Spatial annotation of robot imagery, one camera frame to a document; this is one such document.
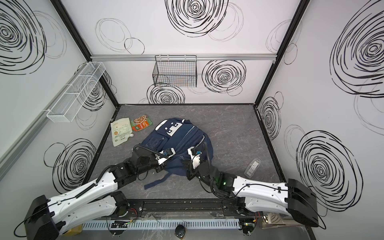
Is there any navy blue student backpack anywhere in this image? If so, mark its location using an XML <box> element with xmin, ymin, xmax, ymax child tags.
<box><xmin>140</xmin><ymin>118</ymin><xmax>214</xmax><ymax>190</ymax></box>

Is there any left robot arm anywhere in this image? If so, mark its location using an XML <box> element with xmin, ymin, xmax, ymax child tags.
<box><xmin>23</xmin><ymin>145</ymin><xmax>175</xmax><ymax>240</ymax></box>

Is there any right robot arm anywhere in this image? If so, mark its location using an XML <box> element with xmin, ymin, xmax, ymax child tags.
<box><xmin>184</xmin><ymin>160</ymin><xmax>320</xmax><ymax>228</ymax></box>

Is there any white cream food pouch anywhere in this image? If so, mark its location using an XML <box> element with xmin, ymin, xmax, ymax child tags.
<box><xmin>110</xmin><ymin>118</ymin><xmax>134</xmax><ymax>147</ymax></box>

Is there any orange green snack packet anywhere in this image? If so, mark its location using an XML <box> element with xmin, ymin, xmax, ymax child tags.
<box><xmin>131</xmin><ymin>115</ymin><xmax>153</xmax><ymax>132</ymax></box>

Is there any clear plastic pencil case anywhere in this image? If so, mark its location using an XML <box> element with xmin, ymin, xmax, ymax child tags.
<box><xmin>244</xmin><ymin>158</ymin><xmax>261</xmax><ymax>179</ymax></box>

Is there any black round knob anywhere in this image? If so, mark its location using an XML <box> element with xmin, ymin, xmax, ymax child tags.
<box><xmin>175</xmin><ymin>225</ymin><xmax>187</xmax><ymax>240</ymax></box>

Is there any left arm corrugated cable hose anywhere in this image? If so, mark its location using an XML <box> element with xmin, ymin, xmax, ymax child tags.
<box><xmin>132</xmin><ymin>144</ymin><xmax>166</xmax><ymax>158</ymax></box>

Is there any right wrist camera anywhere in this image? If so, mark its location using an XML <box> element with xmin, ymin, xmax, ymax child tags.
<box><xmin>188</xmin><ymin>147</ymin><xmax>202</xmax><ymax>170</ymax></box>

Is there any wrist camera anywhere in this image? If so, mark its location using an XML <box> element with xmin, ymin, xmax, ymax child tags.
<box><xmin>157</xmin><ymin>148</ymin><xmax>176</xmax><ymax>165</ymax></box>
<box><xmin>188</xmin><ymin>147</ymin><xmax>202</xmax><ymax>170</ymax></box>

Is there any black corrugated cable hose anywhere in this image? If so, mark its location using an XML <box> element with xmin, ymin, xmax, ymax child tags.
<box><xmin>194</xmin><ymin>134</ymin><xmax>212</xmax><ymax>175</ymax></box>

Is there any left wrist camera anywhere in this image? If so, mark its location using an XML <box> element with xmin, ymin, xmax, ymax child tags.
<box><xmin>157</xmin><ymin>148</ymin><xmax>176</xmax><ymax>165</ymax></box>

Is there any white slotted cable duct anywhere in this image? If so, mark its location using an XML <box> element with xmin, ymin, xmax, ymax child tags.
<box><xmin>82</xmin><ymin>219</ymin><xmax>241</xmax><ymax>231</ymax></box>

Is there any black wire wall basket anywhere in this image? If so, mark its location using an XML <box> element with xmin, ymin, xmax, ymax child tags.
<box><xmin>152</xmin><ymin>55</ymin><xmax>198</xmax><ymax>88</ymax></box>

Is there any white wire wall shelf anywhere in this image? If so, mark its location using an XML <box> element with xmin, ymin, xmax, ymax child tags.
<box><xmin>47</xmin><ymin>62</ymin><xmax>106</xmax><ymax>123</ymax></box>

